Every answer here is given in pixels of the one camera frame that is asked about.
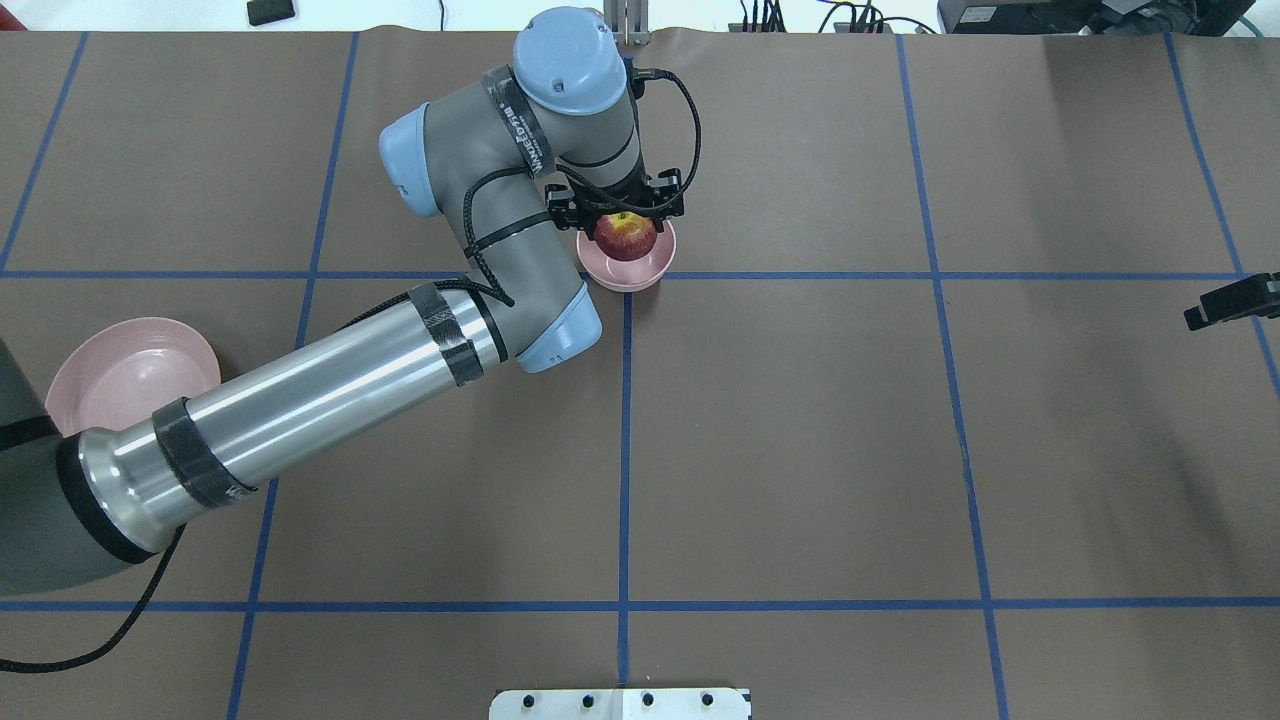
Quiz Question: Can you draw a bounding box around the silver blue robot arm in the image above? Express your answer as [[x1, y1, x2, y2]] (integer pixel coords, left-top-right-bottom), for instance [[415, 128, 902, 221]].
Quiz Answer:
[[1, 6, 692, 596]]

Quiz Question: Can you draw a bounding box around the aluminium frame post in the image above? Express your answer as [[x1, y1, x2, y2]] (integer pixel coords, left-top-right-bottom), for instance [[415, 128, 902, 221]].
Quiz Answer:
[[602, 0, 652, 47]]

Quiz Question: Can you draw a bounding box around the pink bowl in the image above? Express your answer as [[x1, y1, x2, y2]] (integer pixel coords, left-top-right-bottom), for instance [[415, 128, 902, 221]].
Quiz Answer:
[[573, 219, 678, 293]]

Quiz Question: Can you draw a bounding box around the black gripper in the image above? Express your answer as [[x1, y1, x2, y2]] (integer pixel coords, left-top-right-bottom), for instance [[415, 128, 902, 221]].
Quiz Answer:
[[547, 168, 687, 233]]

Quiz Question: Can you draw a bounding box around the red apple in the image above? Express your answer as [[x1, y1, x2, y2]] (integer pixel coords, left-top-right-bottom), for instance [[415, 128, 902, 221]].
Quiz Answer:
[[591, 211, 659, 263]]

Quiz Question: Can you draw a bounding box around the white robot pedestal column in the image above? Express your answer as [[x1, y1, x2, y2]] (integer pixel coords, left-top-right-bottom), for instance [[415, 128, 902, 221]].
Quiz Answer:
[[488, 687, 754, 719]]

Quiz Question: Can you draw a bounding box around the small black square device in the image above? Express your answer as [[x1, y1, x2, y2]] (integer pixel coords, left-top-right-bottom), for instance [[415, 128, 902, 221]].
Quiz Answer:
[[244, 0, 296, 28]]

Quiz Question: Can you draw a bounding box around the pink plate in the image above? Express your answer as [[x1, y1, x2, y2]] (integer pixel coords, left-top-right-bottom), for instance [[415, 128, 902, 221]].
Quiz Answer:
[[44, 316, 223, 436]]

